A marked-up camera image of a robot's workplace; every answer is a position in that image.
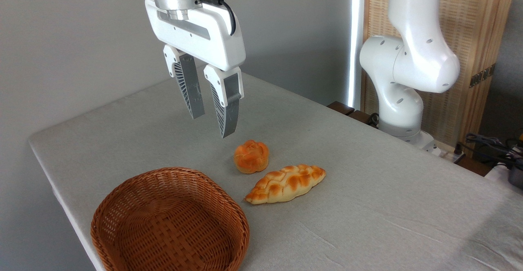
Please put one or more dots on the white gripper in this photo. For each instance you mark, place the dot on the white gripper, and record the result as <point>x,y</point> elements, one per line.
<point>212,42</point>

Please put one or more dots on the round orange bread bun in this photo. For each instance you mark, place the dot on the round orange bread bun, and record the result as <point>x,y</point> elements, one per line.
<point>251,158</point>

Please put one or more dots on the long braided bread loaf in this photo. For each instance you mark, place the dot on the long braided bread loaf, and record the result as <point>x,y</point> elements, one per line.
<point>286,183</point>

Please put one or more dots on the brown woven wicker basket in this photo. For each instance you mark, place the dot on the brown woven wicker basket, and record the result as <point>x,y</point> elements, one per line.
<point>135,205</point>

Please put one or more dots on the dark brown wooden furniture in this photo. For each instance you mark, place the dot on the dark brown wooden furniture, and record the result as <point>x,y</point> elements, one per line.
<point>341,108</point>

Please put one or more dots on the grey tablecloth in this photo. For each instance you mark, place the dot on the grey tablecloth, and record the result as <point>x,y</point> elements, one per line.
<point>367,205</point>

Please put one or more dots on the white power strip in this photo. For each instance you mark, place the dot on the white power strip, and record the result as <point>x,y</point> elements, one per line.
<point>447,152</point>

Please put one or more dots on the metal screen hinge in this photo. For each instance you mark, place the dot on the metal screen hinge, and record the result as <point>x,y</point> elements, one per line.
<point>482,75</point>

